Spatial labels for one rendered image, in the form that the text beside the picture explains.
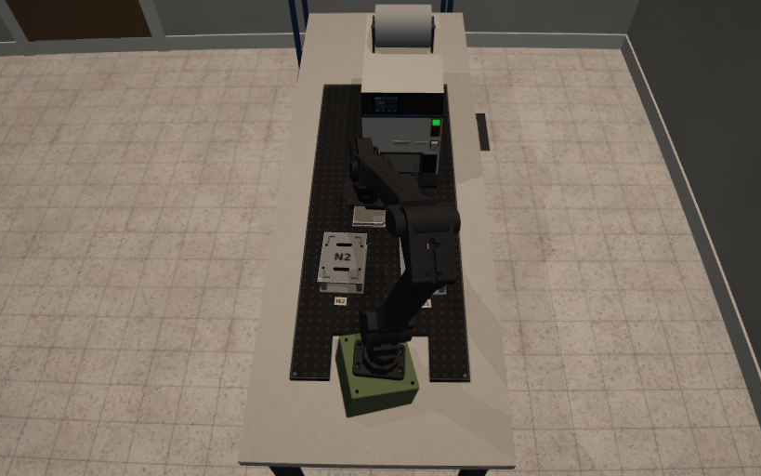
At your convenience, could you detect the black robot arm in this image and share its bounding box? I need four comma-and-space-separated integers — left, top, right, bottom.
349, 138, 461, 380

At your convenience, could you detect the grey horizontal roll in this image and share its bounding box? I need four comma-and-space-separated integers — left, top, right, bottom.
375, 4, 432, 47

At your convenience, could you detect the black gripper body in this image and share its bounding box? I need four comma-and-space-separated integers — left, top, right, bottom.
343, 180, 386, 210

